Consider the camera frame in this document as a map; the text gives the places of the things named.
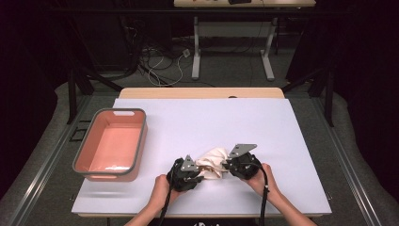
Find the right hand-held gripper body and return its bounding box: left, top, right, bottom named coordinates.
left=227, top=143, right=263, bottom=181

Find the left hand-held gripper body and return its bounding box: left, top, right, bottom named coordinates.
left=166, top=153, right=205, bottom=193

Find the cream baby bodysuit brown trim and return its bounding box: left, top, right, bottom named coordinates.
left=195, top=146, right=231, bottom=181

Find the pink basket with grey rim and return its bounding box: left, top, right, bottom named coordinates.
left=72, top=107, right=149, bottom=183

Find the person's right hand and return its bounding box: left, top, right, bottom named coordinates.
left=242, top=162, right=280, bottom=205

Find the person's left hand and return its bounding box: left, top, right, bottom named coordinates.
left=151, top=173, right=184, bottom=210

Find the light wooden table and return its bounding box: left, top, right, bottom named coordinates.
left=77, top=87, right=324, bottom=218

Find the black metal stand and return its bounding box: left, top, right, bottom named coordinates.
left=65, top=67, right=123, bottom=125
left=281, top=67, right=335, bottom=126

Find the dark curtain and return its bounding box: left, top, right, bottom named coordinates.
left=316, top=0, right=399, bottom=202
left=0, top=0, right=69, bottom=197

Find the background desk with white legs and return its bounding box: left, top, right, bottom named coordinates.
left=173, top=0, right=317, bottom=82

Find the left hand-held gripper black cable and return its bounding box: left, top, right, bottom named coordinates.
left=156, top=163, right=177, bottom=226

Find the hand-held gripper black cable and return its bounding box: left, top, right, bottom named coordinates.
left=250, top=159, right=271, bottom=226
left=156, top=163, right=177, bottom=226

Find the right hand-held gripper black cable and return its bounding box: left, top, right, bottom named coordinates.
left=250, top=159, right=271, bottom=226

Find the white floor cable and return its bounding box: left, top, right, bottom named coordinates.
left=147, top=55, right=184, bottom=88

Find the aluminium floor rail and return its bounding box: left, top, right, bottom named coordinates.
left=313, top=97, right=382, bottom=226
left=8, top=95, right=92, bottom=226

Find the bundle of black floor cables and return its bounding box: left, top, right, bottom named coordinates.
left=120, top=15, right=177, bottom=79

